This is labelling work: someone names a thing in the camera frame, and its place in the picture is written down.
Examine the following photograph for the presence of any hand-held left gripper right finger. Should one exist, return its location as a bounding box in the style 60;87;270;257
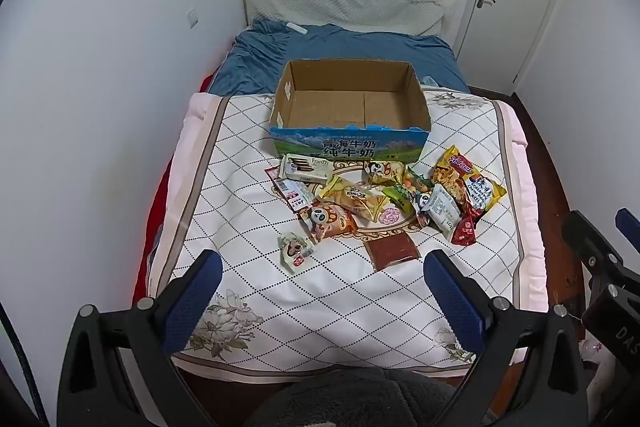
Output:
424;249;588;427

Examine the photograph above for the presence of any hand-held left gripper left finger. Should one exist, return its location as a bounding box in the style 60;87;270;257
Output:
57;249;223;427

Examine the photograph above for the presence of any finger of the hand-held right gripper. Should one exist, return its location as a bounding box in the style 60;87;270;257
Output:
615;207;640;254
561;209;627;281

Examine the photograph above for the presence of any dark red triangular packet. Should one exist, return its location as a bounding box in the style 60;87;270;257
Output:
452;212;479;247

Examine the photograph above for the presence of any brown packet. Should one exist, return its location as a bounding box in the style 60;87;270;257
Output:
363;232;420;271

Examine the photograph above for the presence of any white snack packet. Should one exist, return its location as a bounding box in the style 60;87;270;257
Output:
417;184;461;236

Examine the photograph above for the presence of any small green white packet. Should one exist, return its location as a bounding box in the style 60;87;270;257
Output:
278;231;317;276

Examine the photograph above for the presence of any yellow noodle packet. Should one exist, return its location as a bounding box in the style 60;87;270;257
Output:
432;144;507;214

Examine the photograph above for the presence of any yellow chips packet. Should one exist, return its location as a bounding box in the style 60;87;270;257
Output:
314;175;390;222

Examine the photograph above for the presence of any printed cardboard box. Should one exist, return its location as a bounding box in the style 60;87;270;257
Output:
269;59;432;160

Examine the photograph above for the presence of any red cloth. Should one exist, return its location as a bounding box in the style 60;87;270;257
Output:
131;74;221;310

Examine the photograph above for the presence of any white diamond-patterned quilt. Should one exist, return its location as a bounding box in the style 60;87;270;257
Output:
149;89;547;382

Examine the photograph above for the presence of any orange green snack packet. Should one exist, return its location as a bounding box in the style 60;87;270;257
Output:
402;166;436;198

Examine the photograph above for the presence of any grey fleece clothing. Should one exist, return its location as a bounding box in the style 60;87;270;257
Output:
242;367;497;427

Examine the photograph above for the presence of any small panda snack packet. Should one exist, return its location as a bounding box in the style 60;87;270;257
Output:
363;159;406;186

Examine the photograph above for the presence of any red and white sachet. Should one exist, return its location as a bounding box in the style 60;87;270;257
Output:
264;166;314;211

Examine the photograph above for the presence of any orange panda snack packet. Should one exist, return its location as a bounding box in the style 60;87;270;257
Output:
299;201;359;243

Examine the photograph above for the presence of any white biscuit packet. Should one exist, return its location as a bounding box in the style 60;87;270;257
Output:
279;154;334;183

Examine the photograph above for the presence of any blue bed sheet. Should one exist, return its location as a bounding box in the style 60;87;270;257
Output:
206;19;471;96

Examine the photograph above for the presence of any white textured pillow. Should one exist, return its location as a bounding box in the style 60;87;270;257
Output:
241;0;447;35

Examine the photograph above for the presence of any black cable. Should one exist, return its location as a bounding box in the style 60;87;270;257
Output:
0;301;51;427

